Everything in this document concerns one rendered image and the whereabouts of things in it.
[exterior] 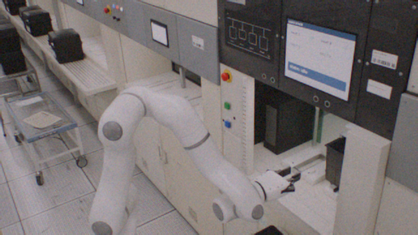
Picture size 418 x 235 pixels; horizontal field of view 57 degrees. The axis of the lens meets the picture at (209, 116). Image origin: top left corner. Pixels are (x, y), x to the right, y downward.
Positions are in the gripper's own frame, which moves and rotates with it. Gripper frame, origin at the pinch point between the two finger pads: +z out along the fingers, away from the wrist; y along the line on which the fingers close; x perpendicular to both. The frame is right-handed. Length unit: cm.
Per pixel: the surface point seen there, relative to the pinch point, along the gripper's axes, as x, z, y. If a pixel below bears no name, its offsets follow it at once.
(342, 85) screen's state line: 32.8, 13.2, 6.7
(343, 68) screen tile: 38.3, 13.2, 6.1
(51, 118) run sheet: -73, -35, -254
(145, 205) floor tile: -119, 0, -150
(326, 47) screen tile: 43.3, 13.2, -1.2
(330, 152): -9.3, 33.2, -9.8
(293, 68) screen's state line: 32.2, 13.3, -14.8
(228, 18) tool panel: 43, 14, -54
